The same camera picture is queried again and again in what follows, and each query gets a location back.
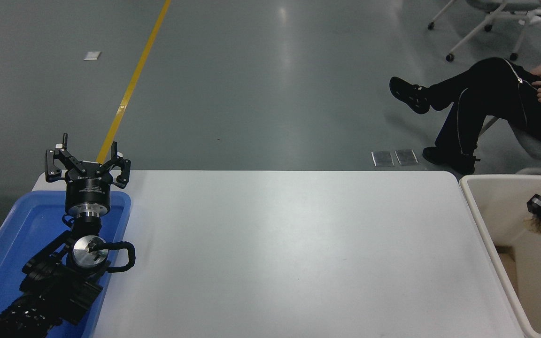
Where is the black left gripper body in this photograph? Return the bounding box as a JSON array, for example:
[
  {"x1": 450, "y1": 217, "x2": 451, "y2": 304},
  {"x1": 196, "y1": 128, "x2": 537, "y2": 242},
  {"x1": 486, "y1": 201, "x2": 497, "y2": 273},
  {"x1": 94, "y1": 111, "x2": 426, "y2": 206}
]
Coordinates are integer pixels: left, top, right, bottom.
[{"x1": 64, "y1": 162, "x2": 112, "y2": 213}]

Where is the grey seat chair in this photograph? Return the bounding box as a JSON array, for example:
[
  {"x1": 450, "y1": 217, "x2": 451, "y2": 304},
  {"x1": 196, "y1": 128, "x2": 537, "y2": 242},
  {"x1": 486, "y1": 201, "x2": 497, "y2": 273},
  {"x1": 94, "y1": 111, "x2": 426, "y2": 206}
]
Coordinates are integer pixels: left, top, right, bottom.
[{"x1": 479, "y1": 75, "x2": 541, "y2": 177}]

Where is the white frame wheeled chair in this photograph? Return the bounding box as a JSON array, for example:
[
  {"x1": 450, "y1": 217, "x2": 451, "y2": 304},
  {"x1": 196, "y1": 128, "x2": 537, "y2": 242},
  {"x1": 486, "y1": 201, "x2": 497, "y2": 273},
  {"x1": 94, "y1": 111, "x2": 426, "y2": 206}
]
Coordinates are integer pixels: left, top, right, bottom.
[{"x1": 427, "y1": 0, "x2": 541, "y2": 63}]

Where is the blue plastic tray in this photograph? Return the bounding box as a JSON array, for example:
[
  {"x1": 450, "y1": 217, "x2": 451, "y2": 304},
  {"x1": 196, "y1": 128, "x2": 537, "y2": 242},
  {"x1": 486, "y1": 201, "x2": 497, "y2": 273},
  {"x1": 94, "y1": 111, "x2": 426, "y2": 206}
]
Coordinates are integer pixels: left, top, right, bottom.
[{"x1": 0, "y1": 190, "x2": 132, "y2": 338}]

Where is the large pale bin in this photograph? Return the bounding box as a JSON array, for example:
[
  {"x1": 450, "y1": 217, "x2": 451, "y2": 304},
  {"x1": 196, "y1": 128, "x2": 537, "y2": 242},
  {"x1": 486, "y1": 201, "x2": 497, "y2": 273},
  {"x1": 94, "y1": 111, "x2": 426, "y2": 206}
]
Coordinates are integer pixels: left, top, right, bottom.
[{"x1": 459, "y1": 174, "x2": 541, "y2": 338}]

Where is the seated person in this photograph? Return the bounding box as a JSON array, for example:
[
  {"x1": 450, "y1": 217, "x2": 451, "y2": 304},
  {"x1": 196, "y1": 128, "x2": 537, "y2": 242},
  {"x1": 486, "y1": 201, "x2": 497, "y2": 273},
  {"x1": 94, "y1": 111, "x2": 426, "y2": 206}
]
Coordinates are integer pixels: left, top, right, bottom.
[{"x1": 389, "y1": 52, "x2": 541, "y2": 176}]

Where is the brown cardboard piece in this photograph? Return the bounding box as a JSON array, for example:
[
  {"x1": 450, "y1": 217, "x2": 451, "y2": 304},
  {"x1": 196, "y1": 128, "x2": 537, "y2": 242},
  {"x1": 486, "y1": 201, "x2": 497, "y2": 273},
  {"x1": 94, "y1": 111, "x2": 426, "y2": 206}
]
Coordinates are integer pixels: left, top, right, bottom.
[{"x1": 495, "y1": 246, "x2": 519, "y2": 292}]

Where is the metal floor plate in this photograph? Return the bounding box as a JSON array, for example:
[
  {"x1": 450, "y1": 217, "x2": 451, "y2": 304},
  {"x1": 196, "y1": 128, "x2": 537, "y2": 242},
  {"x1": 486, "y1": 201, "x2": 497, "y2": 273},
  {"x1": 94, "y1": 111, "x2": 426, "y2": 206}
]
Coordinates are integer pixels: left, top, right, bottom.
[
  {"x1": 371, "y1": 151, "x2": 395, "y2": 167},
  {"x1": 395, "y1": 149, "x2": 420, "y2": 166}
]

